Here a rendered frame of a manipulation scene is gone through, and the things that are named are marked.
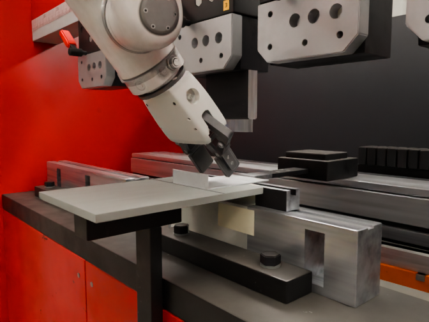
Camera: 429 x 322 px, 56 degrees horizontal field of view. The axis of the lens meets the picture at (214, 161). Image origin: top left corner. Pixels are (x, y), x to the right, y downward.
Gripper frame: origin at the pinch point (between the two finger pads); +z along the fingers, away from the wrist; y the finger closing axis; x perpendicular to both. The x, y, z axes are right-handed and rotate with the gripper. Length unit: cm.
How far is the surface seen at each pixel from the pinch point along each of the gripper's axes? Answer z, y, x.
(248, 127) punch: -1.1, -2.9, -6.8
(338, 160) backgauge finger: 18.2, -5.2, -19.8
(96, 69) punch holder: -13.6, 40.9, -11.5
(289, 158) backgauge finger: 15.9, 3.6, -17.0
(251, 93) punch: -5.2, -3.7, -10.1
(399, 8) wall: 164, 160, -391
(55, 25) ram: -24, 66, -21
